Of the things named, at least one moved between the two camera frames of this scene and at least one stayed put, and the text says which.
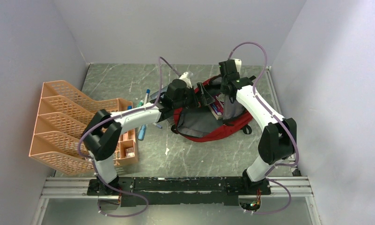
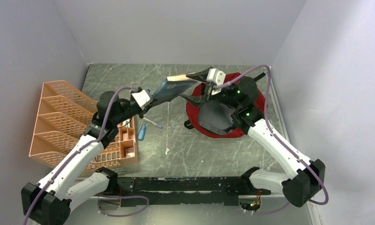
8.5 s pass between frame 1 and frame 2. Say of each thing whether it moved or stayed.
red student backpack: moved
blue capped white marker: stayed
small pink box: stayed
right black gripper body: moved
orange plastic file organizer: stayed
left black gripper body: moved
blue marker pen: stayed
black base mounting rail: stayed
